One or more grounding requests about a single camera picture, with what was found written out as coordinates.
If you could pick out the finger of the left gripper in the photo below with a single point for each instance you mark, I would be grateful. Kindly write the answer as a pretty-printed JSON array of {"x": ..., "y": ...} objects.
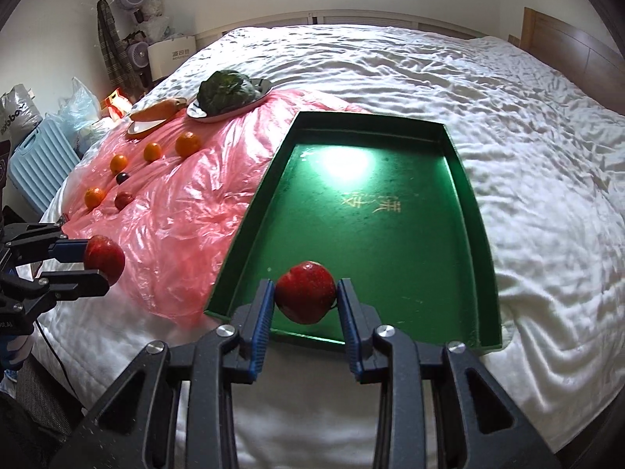
[
  {"x": 68, "y": 249},
  {"x": 73, "y": 284}
]

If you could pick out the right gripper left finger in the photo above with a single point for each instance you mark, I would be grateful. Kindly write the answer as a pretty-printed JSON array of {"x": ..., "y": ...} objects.
[{"x": 253, "y": 323}]

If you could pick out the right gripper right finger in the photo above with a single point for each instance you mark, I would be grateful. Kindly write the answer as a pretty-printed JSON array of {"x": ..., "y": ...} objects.
[{"x": 358, "y": 323}]

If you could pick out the red apple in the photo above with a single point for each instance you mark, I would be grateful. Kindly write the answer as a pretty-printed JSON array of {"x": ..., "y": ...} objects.
[
  {"x": 305, "y": 293},
  {"x": 106, "y": 256}
]

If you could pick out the large front tangerine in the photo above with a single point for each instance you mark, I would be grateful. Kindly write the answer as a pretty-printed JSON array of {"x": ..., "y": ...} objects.
[{"x": 94, "y": 197}]

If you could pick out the small red fruit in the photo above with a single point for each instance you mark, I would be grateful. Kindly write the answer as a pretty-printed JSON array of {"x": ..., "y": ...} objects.
[{"x": 122, "y": 200}]

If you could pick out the dark plum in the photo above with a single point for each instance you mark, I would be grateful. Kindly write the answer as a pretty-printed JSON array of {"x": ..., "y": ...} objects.
[{"x": 122, "y": 177}]

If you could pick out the orange tangerine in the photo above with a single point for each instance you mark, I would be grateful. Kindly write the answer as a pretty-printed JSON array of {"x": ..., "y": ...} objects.
[
  {"x": 152, "y": 152},
  {"x": 118, "y": 163},
  {"x": 187, "y": 144}
]

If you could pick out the light blue suitcase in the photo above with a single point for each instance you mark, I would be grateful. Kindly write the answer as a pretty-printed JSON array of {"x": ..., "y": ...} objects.
[{"x": 41, "y": 162}]

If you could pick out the green tray box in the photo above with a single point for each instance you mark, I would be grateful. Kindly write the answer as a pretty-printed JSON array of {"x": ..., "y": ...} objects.
[{"x": 384, "y": 202}]

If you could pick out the silver printed bag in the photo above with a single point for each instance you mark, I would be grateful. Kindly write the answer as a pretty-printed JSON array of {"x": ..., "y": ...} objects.
[{"x": 19, "y": 115}]

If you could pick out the clear plastic bag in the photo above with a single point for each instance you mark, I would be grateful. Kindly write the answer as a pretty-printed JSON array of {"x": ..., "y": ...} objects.
[{"x": 80, "y": 109}]

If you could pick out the pink plastic sheet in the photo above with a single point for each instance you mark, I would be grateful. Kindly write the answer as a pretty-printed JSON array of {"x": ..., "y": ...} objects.
[{"x": 179, "y": 228}]

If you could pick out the orange snack bag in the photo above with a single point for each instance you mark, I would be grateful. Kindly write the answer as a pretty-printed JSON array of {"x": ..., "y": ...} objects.
[{"x": 116, "y": 105}]

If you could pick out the orange rimmed plate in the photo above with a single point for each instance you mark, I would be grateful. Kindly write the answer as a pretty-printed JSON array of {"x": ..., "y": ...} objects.
[{"x": 141, "y": 129}]

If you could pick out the orange carrot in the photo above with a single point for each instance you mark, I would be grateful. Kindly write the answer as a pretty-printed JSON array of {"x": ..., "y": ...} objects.
[{"x": 163, "y": 110}]

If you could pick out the plaid scarf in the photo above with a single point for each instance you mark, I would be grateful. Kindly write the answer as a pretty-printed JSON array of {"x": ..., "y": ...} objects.
[{"x": 116, "y": 60}]

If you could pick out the lower purple fan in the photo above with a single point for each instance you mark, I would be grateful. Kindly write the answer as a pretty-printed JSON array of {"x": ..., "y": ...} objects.
[{"x": 138, "y": 55}]

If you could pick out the green leafy vegetable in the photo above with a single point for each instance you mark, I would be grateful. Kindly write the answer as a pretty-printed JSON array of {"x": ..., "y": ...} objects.
[{"x": 226, "y": 90}]

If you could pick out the grey white plate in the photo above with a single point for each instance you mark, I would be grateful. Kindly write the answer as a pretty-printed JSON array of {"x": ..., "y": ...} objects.
[{"x": 194, "y": 111}]

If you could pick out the white bed sheet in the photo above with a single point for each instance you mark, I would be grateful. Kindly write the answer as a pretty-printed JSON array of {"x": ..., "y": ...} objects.
[{"x": 547, "y": 165}]

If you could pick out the wooden headboard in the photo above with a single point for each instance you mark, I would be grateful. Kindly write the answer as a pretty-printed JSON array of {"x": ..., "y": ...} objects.
[{"x": 582, "y": 59}]

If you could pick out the white slatted bed frame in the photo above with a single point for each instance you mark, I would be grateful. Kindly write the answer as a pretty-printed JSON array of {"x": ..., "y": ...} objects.
[{"x": 350, "y": 17}]

